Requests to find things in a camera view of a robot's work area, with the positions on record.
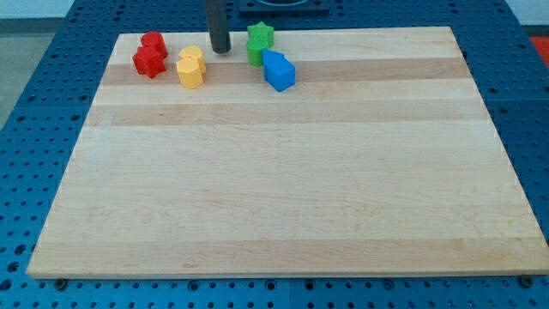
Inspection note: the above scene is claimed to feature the yellow cylinder block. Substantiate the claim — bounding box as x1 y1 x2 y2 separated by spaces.
178 45 207 75

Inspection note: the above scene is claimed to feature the green star block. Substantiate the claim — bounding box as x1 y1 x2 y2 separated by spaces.
247 21 275 47

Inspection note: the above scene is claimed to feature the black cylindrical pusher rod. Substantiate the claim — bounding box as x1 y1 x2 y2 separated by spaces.
204 0 232 54

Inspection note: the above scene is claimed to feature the red cylinder block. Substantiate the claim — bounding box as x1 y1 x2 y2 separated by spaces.
141 31 168 59

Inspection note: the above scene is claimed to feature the red star block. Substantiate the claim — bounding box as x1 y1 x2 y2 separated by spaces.
132 46 166 78

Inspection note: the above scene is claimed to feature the blue pentagon block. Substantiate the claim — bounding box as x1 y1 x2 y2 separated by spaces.
262 49 296 92

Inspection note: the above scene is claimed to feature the green cylinder block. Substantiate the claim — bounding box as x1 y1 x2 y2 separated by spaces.
246 38 269 67

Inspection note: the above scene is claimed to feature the yellow hexagon block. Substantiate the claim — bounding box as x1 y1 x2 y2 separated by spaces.
176 58 204 89

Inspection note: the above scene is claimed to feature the wooden board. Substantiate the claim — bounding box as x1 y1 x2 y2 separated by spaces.
27 27 548 280

